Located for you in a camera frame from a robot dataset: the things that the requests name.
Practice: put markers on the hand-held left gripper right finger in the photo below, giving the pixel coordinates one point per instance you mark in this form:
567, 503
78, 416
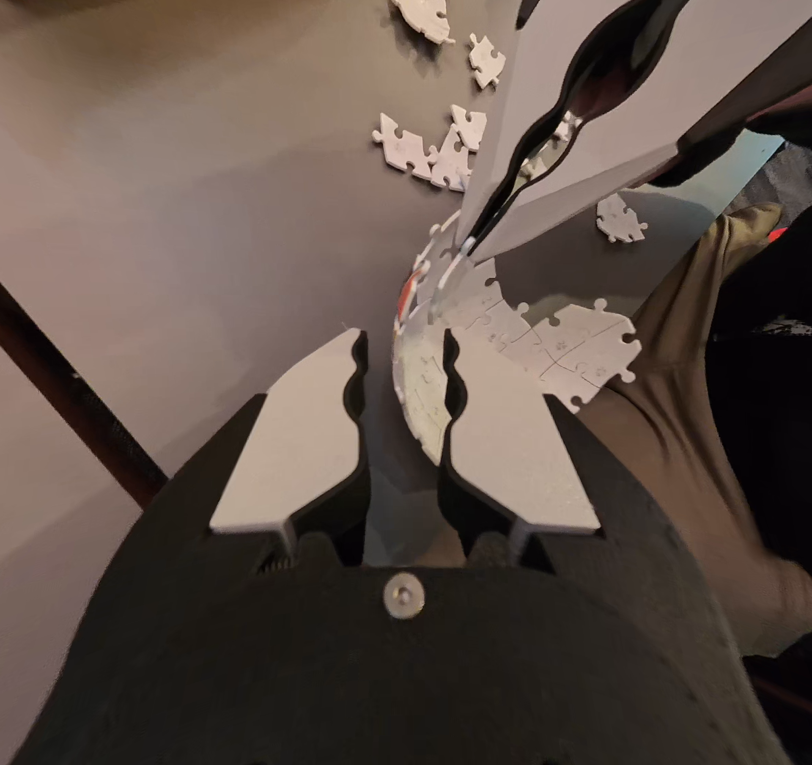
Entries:
526, 460

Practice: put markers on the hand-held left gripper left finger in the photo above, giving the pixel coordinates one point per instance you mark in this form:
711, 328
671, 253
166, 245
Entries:
285, 460

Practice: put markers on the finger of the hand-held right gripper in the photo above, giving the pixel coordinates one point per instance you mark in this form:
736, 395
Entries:
545, 48
698, 79

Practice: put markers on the partly built white puzzle ball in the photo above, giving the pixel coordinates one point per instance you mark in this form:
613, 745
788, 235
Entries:
571, 346

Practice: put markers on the white puzzle pieces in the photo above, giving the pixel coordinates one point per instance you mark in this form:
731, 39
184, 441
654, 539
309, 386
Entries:
406, 149

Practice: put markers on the person's tan trouser leg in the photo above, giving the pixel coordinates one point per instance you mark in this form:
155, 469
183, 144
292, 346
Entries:
666, 460

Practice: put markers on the wooden-edged white table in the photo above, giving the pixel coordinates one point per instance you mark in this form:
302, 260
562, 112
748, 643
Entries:
38, 555

